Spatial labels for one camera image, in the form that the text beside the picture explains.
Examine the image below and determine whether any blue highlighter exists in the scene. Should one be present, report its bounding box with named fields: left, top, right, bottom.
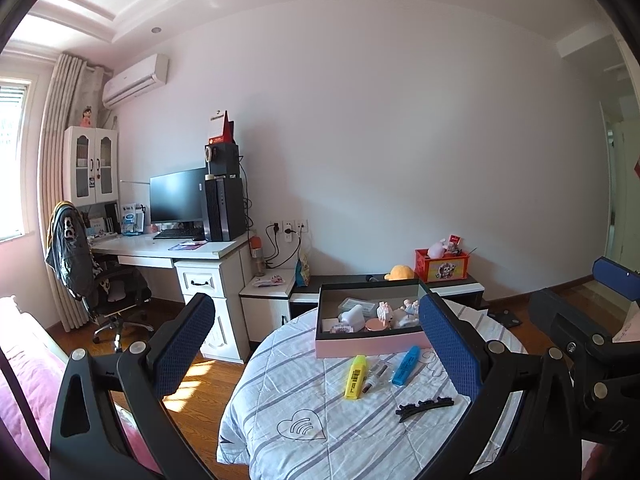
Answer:
left=391, top=345, right=421, bottom=387

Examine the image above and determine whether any white air conditioner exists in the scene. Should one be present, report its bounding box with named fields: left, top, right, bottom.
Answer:
left=101, top=54, right=170, bottom=108

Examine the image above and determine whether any black power cable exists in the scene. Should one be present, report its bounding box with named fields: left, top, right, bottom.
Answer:
left=262, top=225, right=303, bottom=268

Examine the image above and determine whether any white correction pen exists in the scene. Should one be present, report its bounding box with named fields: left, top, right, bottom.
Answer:
left=363, top=364, right=390, bottom=395

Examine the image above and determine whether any red storage crate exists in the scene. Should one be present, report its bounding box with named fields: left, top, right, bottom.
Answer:
left=414, top=247, right=472, bottom=283

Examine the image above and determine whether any white plastic bottle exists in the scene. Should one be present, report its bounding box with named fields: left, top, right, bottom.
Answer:
left=337, top=305, right=366, bottom=332

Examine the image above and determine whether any black speaker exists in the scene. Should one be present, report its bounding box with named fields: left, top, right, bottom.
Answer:
left=204, top=142, right=241, bottom=178

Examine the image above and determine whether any row of books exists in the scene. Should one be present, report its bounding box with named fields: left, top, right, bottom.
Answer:
left=85, top=215, right=121, bottom=238

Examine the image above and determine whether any pink bed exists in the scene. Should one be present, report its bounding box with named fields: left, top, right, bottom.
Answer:
left=0, top=297, right=166, bottom=480

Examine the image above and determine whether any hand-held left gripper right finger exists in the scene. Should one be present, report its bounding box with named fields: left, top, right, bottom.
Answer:
left=418, top=291, right=588, bottom=480

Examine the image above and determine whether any grey printed jacket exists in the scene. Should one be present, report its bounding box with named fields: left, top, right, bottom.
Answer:
left=45, top=201, right=96, bottom=301

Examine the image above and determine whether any black office chair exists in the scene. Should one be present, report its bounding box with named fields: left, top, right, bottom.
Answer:
left=45, top=201, right=155, bottom=353

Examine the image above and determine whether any beige curtain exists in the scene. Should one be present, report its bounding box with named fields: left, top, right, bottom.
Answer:
left=39, top=52, right=106, bottom=333

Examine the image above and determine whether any pink storage box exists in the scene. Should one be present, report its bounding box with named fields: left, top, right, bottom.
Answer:
left=315, top=278, right=441, bottom=359

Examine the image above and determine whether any black floor scale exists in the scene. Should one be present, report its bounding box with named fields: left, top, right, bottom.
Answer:
left=487, top=310, right=523, bottom=328

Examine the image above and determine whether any white nightstand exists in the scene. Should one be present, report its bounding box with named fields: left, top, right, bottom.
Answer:
left=239, top=269, right=297, bottom=361

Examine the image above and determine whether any red desk calendar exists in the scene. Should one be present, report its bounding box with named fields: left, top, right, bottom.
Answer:
left=207, top=109, right=236, bottom=146

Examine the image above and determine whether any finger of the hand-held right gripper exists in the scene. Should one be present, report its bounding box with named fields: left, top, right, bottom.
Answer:
left=529, top=287, right=626, bottom=361
left=591, top=256, right=640, bottom=288

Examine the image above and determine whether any black computer tower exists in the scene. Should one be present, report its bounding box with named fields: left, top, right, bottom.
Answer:
left=202, top=176, right=247, bottom=242

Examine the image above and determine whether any white hutch cabinet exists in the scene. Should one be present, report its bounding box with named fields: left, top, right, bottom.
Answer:
left=62, top=126, right=121, bottom=207

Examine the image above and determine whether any yellow highlighter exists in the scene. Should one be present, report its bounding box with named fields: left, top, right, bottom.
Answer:
left=344, top=355, right=368, bottom=401

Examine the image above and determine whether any white door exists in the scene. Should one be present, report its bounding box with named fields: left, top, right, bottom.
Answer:
left=602, top=110, right=640, bottom=266

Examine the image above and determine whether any blue and white box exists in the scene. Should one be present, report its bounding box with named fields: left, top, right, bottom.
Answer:
left=120, top=202, right=146, bottom=235

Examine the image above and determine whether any black and white low cabinet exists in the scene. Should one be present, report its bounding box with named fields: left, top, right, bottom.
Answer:
left=290, top=274, right=486, bottom=318

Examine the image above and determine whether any small pale figurine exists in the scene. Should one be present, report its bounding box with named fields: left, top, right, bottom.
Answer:
left=400, top=297, right=421, bottom=328

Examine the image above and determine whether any white desk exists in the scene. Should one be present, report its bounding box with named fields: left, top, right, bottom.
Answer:
left=90, top=232, right=253, bottom=363

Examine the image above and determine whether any black hair clip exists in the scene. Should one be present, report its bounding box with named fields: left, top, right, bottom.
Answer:
left=395, top=396, right=456, bottom=423

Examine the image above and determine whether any black computer monitor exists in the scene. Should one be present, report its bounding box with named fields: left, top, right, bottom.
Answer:
left=149, top=167, right=207, bottom=226

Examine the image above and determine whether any striped white tablecloth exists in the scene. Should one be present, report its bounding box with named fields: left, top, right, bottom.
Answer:
left=217, top=305, right=528, bottom=480

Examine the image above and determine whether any window with blinds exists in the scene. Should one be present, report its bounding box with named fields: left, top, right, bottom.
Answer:
left=0, top=77, right=31, bottom=241

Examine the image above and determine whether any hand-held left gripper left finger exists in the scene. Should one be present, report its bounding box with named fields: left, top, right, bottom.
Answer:
left=49, top=291, right=217, bottom=480

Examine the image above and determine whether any bottle with orange cap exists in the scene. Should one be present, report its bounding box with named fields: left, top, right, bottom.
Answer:
left=249, top=236, right=265, bottom=277

